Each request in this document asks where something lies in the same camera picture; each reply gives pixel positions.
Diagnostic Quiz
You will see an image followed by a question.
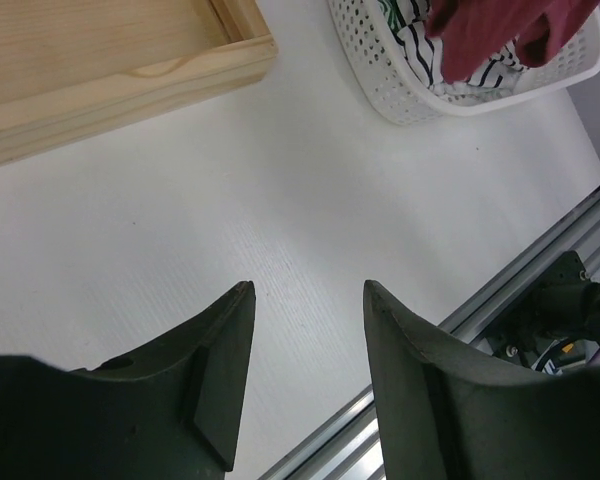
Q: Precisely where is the aluminium mounting rail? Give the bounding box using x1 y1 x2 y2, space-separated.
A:
262 189 600 479

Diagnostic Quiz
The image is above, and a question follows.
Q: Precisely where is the white perforated plastic basket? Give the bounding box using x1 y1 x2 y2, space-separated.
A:
329 1 600 126

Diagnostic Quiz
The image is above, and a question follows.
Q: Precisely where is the green white garment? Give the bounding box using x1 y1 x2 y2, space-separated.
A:
377 0 411 32

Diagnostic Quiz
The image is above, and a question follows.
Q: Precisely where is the wooden clothes rack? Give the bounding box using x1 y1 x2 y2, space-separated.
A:
0 0 278 165

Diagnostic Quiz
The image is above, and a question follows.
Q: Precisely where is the black white striped garment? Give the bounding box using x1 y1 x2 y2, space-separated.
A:
391 0 527 106

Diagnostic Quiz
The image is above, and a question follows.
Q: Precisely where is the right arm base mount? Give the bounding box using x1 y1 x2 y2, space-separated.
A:
485 251 600 375

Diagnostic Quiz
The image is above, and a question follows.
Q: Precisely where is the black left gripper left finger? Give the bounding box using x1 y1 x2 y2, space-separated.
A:
0 281 256 479

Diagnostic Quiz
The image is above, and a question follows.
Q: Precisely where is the red tank top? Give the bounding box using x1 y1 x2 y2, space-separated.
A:
425 0 600 82

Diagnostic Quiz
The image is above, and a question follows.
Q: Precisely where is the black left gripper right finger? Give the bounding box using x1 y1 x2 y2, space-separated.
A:
363 280 600 479

